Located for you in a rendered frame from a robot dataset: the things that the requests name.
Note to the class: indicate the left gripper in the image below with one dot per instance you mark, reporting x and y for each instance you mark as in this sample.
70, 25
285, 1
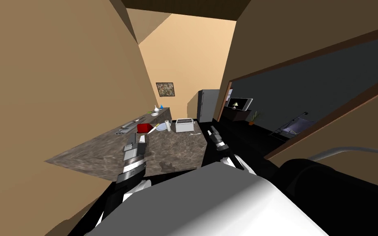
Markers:
134, 151

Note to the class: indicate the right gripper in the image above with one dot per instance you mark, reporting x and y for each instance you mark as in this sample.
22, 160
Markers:
217, 138

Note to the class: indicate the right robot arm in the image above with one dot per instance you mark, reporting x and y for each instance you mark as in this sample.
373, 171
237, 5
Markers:
333, 196

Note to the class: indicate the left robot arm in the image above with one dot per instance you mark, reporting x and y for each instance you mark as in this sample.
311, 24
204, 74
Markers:
130, 170

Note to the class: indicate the red box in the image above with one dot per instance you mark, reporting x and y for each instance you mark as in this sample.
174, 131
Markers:
144, 128

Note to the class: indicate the grey rolling pin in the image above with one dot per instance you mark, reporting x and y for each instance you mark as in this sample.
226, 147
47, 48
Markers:
132, 123

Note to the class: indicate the white knife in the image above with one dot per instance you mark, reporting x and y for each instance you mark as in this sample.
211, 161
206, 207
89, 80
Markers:
153, 128

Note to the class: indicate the grey refrigerator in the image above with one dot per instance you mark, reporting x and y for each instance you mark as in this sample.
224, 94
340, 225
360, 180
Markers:
208, 105

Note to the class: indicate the pale blue plate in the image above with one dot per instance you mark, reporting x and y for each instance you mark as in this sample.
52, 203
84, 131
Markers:
161, 127

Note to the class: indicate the dark television cabinet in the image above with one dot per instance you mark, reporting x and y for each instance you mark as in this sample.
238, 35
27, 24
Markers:
238, 114

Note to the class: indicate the white paper towel roll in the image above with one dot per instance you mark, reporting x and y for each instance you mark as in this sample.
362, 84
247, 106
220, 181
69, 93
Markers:
168, 126

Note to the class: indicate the white vase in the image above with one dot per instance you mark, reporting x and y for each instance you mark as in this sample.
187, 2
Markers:
156, 108

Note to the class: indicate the potted green plant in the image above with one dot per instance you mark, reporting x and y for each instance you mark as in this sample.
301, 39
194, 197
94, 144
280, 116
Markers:
254, 117

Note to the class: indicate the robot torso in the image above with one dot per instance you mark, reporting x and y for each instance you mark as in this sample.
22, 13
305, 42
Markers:
208, 203

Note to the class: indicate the framed wall picture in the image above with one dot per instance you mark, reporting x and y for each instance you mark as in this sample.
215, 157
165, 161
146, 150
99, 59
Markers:
165, 89

